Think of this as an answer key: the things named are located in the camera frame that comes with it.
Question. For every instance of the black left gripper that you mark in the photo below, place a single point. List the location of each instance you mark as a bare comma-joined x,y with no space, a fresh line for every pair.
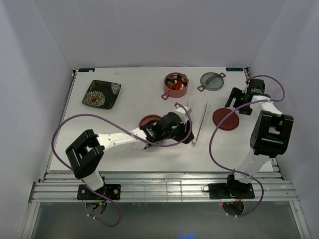
185,136

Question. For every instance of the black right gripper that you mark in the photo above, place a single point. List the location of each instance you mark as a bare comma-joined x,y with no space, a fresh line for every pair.
235,93

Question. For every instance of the dark red lid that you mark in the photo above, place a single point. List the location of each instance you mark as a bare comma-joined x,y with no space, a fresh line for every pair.
228,122
149,119

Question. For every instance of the stainless steel tongs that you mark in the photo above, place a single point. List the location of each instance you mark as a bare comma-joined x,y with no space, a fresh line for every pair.
196,136

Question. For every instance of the red sausage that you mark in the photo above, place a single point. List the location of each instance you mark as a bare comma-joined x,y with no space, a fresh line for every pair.
177,86

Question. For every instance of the pink steel-lined bowl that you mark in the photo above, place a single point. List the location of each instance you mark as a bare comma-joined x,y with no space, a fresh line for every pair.
153,144
169,80

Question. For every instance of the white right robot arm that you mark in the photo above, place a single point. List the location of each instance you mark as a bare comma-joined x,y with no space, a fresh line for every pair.
270,136

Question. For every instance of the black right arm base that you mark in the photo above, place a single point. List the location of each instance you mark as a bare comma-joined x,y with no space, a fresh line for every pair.
224,191

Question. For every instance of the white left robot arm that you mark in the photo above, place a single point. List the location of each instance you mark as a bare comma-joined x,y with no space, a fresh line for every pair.
87,150

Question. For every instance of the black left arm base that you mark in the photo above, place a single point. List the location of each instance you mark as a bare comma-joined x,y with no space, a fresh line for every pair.
112,191

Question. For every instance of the black patterned square plate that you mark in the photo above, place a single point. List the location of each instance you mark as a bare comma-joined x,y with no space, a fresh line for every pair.
101,94

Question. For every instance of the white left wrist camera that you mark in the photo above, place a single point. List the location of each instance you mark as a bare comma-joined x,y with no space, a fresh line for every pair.
182,112

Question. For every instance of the grey lid with handle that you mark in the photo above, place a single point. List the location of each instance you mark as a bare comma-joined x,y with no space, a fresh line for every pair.
211,81

